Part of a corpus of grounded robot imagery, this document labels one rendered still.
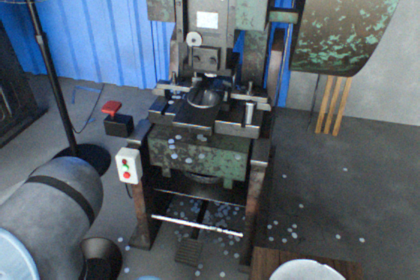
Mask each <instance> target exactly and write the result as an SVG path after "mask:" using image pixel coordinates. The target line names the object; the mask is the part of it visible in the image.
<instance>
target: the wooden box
mask: <svg viewBox="0 0 420 280"><path fill-rule="evenodd" d="M290 260H312V261H316V262H317V263H319V264H322V265H326V266H329V267H331V268H332V269H334V270H335V271H337V272H338V273H340V274H341V275H342V276H343V277H344V278H345V279H346V280H365V279H364V275H363V272H362V266H361V264H360V263H356V262H350V261H345V260H336V259H334V260H332V259H331V258H326V257H317V256H312V255H307V256H306V255H305V254H298V253H293V252H288V251H279V250H274V249H269V248H260V247H255V246H254V247H253V253H252V257H251V262H250V271H249V272H250V275H249V280H269V279H270V278H271V276H272V274H273V272H274V271H275V270H276V269H277V268H278V267H279V266H281V265H282V264H283V263H286V262H287V261H290Z"/></svg>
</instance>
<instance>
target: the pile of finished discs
mask: <svg viewBox="0 0 420 280"><path fill-rule="evenodd" d="M269 280H346V279H345V278H344V277H343V276H342V275H341V274H340V273H338V272H337V271H335V270H334V269H332V268H331V267H329V266H326V265H322V264H319V263H317V262H316V261H312V260H290V261H287V262H286V263H283V264H282V265H281V266H279V267H278V268H277V269H276V270H275V271H274V272H273V274H272V275H271V278H270V279H269Z"/></svg>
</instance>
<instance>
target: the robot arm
mask: <svg viewBox="0 0 420 280"><path fill-rule="evenodd" d="M103 198H104V190H103V185H102V182H101V178H100V177H99V175H98V173H97V171H96V169H94V167H93V166H91V165H90V163H88V162H87V161H84V160H82V159H78V158H72V157H62V158H56V159H53V160H50V161H48V162H46V163H44V164H42V165H40V166H38V167H36V168H35V169H33V171H32V172H30V174H29V175H28V176H27V178H26V180H24V181H22V182H19V183H17V184H15V185H13V186H11V187H10V188H7V189H5V190H4V191H1V192H0V280H86V276H87V271H88V264H87V260H86V258H85V256H84V254H83V253H82V251H81V249H80V243H81V242H82V240H83V238H84V237H85V235H86V234H87V233H88V231H89V229H90V228H91V226H92V225H93V223H94V221H95V219H96V218H97V216H98V214H99V212H100V210H101V207H102V203H103Z"/></svg>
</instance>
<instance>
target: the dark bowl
mask: <svg viewBox="0 0 420 280"><path fill-rule="evenodd" d="M79 248H80V249H81V251H82V253H83V254H84V256H85V258H86V260H87V264H88V271H87V276H86V280H117V279H118V277H119V275H120V273H121V270H122V266H123V256H122V252H121V250H120V248H119V247H118V246H117V245H116V244H115V243H114V242H113V241H112V240H110V239H107V238H103V237H91V238H87V239H83V240H82V242H81V243H80V244H79Z"/></svg>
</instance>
